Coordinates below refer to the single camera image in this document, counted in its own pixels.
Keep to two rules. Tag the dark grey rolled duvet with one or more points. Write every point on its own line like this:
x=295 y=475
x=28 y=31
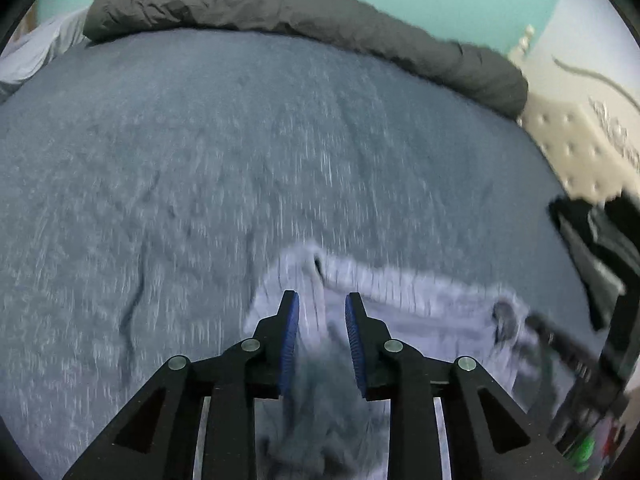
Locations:
x=300 y=5

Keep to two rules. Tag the light blue checked shorts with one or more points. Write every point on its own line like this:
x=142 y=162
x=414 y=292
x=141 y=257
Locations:
x=415 y=290

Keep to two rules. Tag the stack of folded clothes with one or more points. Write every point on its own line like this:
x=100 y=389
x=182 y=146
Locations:
x=595 y=240

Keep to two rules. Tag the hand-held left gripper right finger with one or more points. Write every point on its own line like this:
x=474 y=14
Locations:
x=355 y=340

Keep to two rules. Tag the light grey blanket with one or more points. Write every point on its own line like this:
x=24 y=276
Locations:
x=35 y=55

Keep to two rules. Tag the cream tufted headboard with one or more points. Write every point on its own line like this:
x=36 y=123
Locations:
x=575 y=140

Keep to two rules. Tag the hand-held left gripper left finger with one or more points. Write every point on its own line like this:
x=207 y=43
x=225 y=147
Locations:
x=290 y=340

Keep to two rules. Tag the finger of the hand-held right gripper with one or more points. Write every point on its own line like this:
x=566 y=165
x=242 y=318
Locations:
x=560 y=340

